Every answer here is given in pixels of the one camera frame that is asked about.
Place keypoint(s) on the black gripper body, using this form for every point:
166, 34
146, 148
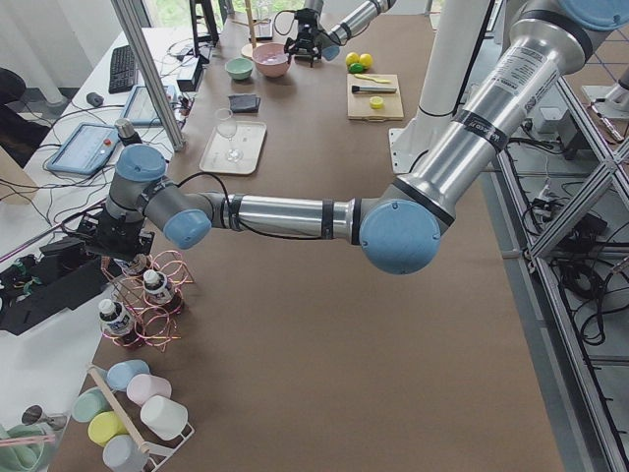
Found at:
119, 236
306, 32

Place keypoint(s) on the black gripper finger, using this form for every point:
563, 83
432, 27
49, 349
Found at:
315, 56
290, 54

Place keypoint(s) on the copper wire bottle basket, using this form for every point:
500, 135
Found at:
156, 326

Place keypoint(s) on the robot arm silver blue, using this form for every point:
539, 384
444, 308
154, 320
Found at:
400, 231
352, 25

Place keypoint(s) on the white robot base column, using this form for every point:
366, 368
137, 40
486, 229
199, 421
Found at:
459, 35

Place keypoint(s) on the tea bottle back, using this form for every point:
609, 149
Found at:
136, 267

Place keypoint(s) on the tea bottle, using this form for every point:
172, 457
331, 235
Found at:
136, 267
119, 324
160, 291

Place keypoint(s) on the tea bottle middle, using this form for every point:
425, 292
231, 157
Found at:
160, 291

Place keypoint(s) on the tea bottle front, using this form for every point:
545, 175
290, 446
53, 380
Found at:
119, 324

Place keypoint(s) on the pink bowl with ice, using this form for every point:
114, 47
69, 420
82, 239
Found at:
271, 59

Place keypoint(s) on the yellow lemon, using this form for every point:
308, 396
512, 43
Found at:
352, 58
365, 60

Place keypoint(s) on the green lime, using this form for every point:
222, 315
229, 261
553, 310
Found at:
356, 68

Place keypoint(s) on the wooden mug tree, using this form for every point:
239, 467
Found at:
259, 23

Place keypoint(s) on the black muddler tool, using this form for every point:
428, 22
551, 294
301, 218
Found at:
355, 89

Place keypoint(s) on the green small bowl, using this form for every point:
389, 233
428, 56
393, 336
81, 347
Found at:
239, 69

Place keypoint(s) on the black equipment case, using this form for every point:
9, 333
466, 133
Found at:
33, 288

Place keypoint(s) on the wooden cutting board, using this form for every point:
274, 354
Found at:
358, 105

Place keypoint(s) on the dark grey folded cloth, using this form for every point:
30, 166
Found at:
244, 103

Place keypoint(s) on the yellow plastic knife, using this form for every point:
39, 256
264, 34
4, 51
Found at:
372, 79

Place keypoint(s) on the half lemon slice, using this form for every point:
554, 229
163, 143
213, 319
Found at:
376, 102

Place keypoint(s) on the blue teach pendant near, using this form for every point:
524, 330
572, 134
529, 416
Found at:
86, 151

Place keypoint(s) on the blue teach pendant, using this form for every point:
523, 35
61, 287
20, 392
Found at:
139, 109
86, 151

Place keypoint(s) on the clear wine glass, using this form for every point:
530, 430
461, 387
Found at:
227, 127

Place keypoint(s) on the black thermos bottle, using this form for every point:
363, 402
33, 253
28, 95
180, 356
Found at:
127, 133

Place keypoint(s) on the cream rectangular tray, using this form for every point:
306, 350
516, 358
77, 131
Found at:
248, 140

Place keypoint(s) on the blue teach pendant far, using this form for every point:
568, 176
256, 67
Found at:
139, 109

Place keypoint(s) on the black computer mouse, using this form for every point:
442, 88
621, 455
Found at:
94, 99

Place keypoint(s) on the blue cup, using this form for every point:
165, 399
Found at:
120, 374

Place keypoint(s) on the pink cup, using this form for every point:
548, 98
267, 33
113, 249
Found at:
142, 387

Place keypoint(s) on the green cup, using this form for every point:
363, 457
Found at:
89, 404

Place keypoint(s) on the black keyboard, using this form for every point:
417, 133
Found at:
123, 70

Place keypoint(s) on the yellow cup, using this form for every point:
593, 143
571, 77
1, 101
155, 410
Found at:
104, 427

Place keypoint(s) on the white cup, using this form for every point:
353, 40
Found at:
165, 417

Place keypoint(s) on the metal jigger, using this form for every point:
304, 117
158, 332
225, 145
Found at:
34, 415

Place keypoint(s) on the grey cup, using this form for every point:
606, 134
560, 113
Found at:
121, 454

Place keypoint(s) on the white cup rack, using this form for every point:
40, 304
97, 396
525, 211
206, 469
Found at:
160, 452

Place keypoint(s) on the aluminium frame post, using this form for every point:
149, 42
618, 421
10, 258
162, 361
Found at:
131, 26

